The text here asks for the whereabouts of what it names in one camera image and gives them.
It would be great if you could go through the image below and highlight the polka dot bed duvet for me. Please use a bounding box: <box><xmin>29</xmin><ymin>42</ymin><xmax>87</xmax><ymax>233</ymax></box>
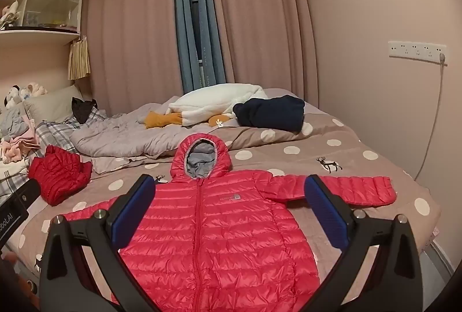
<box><xmin>7</xmin><ymin>88</ymin><xmax>443</xmax><ymax>312</ymax></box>

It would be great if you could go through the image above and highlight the pile of pastel clothes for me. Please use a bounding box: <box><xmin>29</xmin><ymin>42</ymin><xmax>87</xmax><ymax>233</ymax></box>
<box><xmin>0</xmin><ymin>104</ymin><xmax>42</xmax><ymax>164</ymax></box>

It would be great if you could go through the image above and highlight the pink curtain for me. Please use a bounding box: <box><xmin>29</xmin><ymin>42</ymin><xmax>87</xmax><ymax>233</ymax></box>
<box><xmin>85</xmin><ymin>0</ymin><xmax>185</xmax><ymax>110</ymax></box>
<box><xmin>206</xmin><ymin>0</ymin><xmax>318</xmax><ymax>103</ymax></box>

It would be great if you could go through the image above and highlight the plaid grey white cloth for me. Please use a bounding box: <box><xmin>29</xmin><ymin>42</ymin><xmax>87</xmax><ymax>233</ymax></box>
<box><xmin>34</xmin><ymin>106</ymin><xmax>109</xmax><ymax>157</ymax></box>

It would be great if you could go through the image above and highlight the white plug with cable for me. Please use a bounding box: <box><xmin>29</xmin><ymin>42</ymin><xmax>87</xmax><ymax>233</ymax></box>
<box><xmin>413</xmin><ymin>52</ymin><xmax>448</xmax><ymax>181</ymax></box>

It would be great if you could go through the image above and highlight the navy folded garment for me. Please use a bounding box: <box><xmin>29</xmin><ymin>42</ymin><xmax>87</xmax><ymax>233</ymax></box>
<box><xmin>233</xmin><ymin>94</ymin><xmax>305</xmax><ymax>134</ymax></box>

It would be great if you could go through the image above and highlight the pink plush toy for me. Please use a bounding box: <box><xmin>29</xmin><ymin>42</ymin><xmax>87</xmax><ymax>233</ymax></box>
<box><xmin>20</xmin><ymin>81</ymin><xmax>48</xmax><ymax>100</ymax></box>

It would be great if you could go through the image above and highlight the black and white plush dog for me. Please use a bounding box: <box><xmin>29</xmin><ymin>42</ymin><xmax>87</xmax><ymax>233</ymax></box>
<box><xmin>3</xmin><ymin>85</ymin><xmax>22</xmax><ymax>107</ymax></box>

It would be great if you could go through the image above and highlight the white and orange garment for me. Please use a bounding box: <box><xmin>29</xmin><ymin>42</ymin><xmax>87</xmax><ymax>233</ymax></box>
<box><xmin>144</xmin><ymin>83</ymin><xmax>268</xmax><ymax>128</ymax></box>

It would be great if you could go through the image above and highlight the blue curtain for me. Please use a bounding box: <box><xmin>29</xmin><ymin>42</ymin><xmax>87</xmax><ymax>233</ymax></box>
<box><xmin>174</xmin><ymin>0</ymin><xmax>226</xmax><ymax>90</ymax></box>

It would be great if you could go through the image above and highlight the red hooded puffer jacket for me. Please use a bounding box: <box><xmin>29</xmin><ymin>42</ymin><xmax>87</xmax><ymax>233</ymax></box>
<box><xmin>59</xmin><ymin>133</ymin><xmax>398</xmax><ymax>312</ymax></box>

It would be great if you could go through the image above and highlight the white wall socket strip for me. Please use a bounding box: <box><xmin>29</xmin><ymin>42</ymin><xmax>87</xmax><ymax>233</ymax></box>
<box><xmin>388</xmin><ymin>41</ymin><xmax>448</xmax><ymax>63</ymax></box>

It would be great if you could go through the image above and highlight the black cloth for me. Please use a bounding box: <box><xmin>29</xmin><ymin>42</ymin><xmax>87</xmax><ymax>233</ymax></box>
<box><xmin>71</xmin><ymin>96</ymin><xmax>98</xmax><ymax>124</ymax></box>

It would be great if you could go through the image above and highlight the red knit garment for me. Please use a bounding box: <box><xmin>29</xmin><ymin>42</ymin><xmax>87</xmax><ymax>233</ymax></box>
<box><xmin>28</xmin><ymin>145</ymin><xmax>93</xmax><ymax>207</ymax></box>

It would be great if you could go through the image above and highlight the yellow pleated fabric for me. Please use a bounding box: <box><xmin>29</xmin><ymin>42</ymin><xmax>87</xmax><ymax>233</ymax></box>
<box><xmin>68</xmin><ymin>36</ymin><xmax>91</xmax><ymax>81</ymax></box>

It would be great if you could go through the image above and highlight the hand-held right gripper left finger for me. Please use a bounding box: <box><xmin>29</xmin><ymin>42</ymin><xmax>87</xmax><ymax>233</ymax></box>
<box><xmin>39</xmin><ymin>174</ymin><xmax>157</xmax><ymax>312</ymax></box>

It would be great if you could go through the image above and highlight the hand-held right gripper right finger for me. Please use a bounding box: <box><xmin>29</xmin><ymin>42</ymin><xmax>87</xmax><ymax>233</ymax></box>
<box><xmin>304</xmin><ymin>174</ymin><xmax>424</xmax><ymax>312</ymax></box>

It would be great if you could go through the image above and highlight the grey pillow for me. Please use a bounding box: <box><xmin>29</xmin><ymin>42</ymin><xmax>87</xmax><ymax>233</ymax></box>
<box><xmin>23</xmin><ymin>84</ymin><xmax>84</xmax><ymax>123</ymax></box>

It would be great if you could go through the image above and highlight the grey garment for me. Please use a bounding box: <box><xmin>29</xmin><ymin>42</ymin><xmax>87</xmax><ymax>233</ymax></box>
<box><xmin>70</xmin><ymin>95</ymin><xmax>253</xmax><ymax>159</ymax></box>

